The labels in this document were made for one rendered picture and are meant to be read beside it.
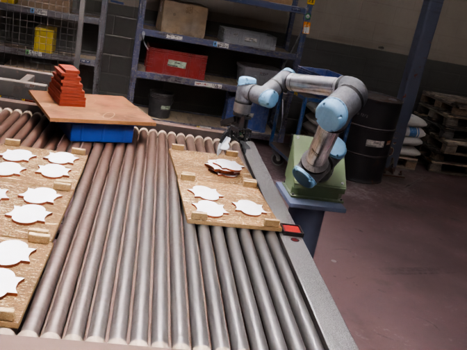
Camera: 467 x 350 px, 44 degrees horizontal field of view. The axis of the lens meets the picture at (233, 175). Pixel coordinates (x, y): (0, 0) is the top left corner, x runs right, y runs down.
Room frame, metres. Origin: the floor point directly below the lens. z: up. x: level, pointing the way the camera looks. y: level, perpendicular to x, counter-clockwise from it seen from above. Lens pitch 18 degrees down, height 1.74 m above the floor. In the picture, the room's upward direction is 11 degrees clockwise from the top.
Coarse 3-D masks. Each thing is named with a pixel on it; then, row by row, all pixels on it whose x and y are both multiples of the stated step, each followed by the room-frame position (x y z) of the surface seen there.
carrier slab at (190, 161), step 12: (180, 156) 2.56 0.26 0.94; (192, 156) 2.60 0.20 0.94; (204, 156) 2.64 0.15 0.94; (216, 156) 2.67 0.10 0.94; (228, 156) 2.71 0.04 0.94; (180, 168) 2.39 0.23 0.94; (192, 168) 2.43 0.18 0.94; (204, 168) 2.46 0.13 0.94; (204, 180) 2.30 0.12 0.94; (216, 180) 2.33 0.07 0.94; (228, 180) 2.36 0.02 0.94; (240, 180) 2.39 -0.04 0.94
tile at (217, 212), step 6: (192, 204) 2.00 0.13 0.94; (198, 204) 2.00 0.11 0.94; (204, 204) 2.01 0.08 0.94; (210, 204) 2.02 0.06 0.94; (216, 204) 2.03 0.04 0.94; (198, 210) 1.94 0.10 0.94; (204, 210) 1.95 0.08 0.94; (210, 210) 1.96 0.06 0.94; (216, 210) 1.97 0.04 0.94; (222, 210) 1.98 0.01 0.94; (210, 216) 1.92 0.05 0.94; (216, 216) 1.92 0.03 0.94
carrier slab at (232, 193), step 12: (180, 180) 2.24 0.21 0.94; (180, 192) 2.12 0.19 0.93; (228, 192) 2.21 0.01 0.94; (240, 192) 2.23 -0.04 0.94; (252, 192) 2.26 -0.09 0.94; (228, 204) 2.08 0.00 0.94; (264, 204) 2.15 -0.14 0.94; (228, 216) 1.96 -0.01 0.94; (240, 216) 1.98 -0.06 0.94; (264, 216) 2.03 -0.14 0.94; (252, 228) 1.92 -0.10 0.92; (264, 228) 1.93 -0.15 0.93; (276, 228) 1.94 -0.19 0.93
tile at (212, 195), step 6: (198, 186) 2.19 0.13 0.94; (204, 186) 2.20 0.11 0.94; (192, 192) 2.12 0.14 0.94; (198, 192) 2.12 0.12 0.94; (204, 192) 2.13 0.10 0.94; (210, 192) 2.14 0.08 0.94; (216, 192) 2.16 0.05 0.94; (204, 198) 2.07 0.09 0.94; (210, 198) 2.08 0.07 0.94; (216, 198) 2.10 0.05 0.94
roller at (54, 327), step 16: (112, 144) 2.60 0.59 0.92; (96, 176) 2.15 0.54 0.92; (96, 192) 1.98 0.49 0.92; (96, 208) 1.87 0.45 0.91; (80, 224) 1.70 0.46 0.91; (80, 240) 1.58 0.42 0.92; (80, 256) 1.50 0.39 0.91; (64, 272) 1.40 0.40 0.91; (64, 288) 1.31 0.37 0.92; (64, 304) 1.24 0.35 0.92; (48, 320) 1.17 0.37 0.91; (64, 320) 1.19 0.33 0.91; (48, 336) 1.10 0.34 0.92
